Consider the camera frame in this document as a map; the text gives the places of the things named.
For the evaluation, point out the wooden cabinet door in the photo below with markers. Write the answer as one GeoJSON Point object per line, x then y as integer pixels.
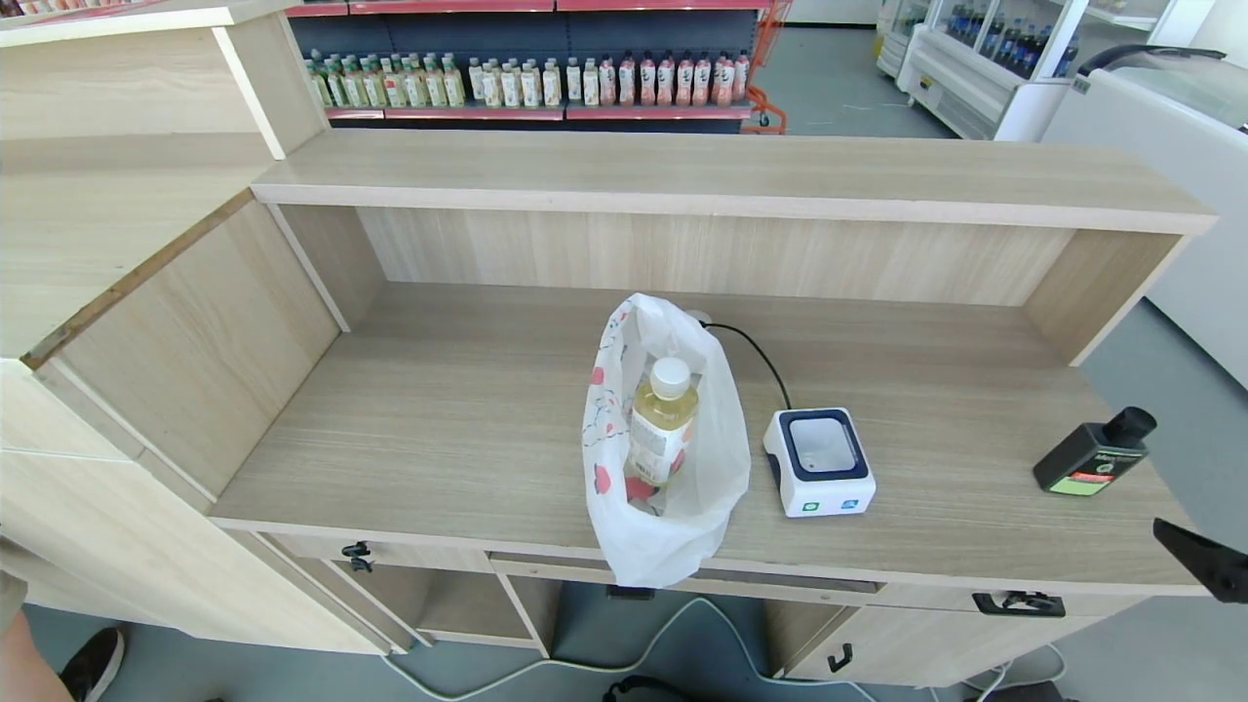
{"type": "Point", "coordinates": [955, 648]}

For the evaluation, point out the white display fridge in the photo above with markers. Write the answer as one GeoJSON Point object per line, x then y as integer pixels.
{"type": "Point", "coordinates": [975, 93]}

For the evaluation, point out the wooden counter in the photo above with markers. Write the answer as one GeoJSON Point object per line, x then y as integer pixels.
{"type": "Point", "coordinates": [458, 419]}

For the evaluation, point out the row of bottles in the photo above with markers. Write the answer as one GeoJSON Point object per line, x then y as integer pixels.
{"type": "Point", "coordinates": [1014, 44]}
{"type": "Point", "coordinates": [526, 86]}

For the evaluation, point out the white chest freezer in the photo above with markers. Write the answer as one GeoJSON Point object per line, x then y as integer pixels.
{"type": "Point", "coordinates": [1170, 146]}

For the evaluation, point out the orange metal rack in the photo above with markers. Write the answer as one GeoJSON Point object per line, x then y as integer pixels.
{"type": "Point", "coordinates": [770, 29]}

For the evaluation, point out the white plastic shopping bag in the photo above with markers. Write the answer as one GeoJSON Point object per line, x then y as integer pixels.
{"type": "Point", "coordinates": [673, 546]}

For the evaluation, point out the yellow drink bottle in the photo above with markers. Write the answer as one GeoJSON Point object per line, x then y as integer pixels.
{"type": "Point", "coordinates": [663, 421]}

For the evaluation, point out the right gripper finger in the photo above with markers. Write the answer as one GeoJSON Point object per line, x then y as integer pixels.
{"type": "Point", "coordinates": [1214, 570]}

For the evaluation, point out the black bottle with green label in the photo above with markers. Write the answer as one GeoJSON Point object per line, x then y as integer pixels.
{"type": "Point", "coordinates": [1087, 463]}

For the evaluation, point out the person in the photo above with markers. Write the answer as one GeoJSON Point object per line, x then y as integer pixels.
{"type": "Point", "coordinates": [93, 665]}

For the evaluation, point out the black shop shelf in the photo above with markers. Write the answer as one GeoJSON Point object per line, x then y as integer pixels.
{"type": "Point", "coordinates": [487, 29]}

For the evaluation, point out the wooden drawer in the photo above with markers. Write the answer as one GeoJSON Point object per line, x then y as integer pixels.
{"type": "Point", "coordinates": [926, 600]}
{"type": "Point", "coordinates": [429, 556]}

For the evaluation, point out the white barcode scanner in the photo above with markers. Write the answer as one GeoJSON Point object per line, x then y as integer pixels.
{"type": "Point", "coordinates": [829, 497]}

